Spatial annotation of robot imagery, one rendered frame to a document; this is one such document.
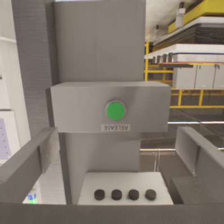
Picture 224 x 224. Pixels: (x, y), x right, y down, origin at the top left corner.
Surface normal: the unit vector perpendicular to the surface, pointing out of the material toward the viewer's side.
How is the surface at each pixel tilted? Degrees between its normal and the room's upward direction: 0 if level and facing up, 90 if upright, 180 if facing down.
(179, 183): 180
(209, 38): 90
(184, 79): 90
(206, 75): 90
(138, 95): 90
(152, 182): 180
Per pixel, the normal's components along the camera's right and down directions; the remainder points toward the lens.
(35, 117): -0.01, 0.28
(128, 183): 0.00, -0.96
